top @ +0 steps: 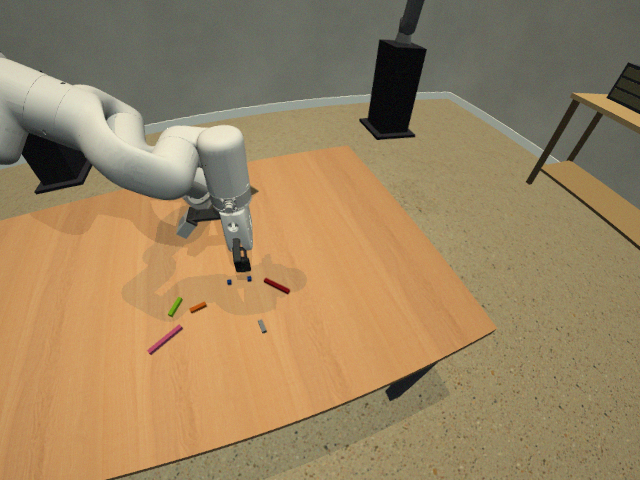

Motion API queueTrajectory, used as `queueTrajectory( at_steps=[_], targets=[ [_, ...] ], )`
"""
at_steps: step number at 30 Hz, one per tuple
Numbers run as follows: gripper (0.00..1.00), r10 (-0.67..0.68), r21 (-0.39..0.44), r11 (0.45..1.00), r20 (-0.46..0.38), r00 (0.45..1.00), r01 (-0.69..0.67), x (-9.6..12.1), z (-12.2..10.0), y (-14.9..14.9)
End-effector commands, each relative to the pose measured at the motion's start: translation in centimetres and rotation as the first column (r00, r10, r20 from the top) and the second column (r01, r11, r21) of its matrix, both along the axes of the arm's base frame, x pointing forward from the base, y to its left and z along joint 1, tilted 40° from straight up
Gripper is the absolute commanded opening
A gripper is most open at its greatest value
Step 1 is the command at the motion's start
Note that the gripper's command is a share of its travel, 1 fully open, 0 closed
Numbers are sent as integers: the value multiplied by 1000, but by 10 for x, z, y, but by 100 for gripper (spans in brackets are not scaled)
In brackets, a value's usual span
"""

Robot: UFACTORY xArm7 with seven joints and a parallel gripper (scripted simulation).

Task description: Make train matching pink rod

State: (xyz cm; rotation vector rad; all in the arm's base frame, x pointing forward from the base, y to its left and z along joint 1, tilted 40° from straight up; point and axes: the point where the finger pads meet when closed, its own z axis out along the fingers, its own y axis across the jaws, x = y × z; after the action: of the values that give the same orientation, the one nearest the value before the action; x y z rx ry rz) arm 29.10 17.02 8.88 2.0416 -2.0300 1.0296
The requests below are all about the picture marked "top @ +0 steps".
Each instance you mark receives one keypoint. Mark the dark red rod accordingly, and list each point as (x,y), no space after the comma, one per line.
(276,285)

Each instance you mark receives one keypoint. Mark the orange rod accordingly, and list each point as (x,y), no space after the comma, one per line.
(197,307)

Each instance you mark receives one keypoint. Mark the lime green rod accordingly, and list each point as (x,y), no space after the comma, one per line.
(175,306)

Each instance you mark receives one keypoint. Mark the pink rod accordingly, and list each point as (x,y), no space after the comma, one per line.
(164,340)

